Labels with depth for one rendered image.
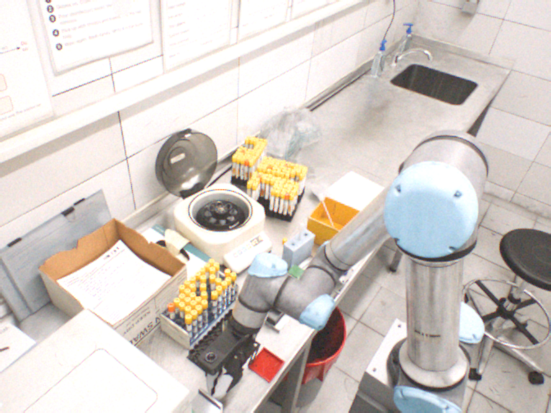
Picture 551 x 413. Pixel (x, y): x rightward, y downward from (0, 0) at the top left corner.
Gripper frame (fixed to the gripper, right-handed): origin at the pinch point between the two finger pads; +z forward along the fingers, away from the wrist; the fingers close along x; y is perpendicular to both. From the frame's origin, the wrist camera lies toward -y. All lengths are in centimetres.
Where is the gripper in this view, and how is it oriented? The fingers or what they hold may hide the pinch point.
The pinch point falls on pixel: (211, 397)
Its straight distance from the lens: 108.4
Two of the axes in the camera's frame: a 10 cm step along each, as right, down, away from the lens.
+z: -3.6, 9.0, 2.5
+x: -8.1, -4.3, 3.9
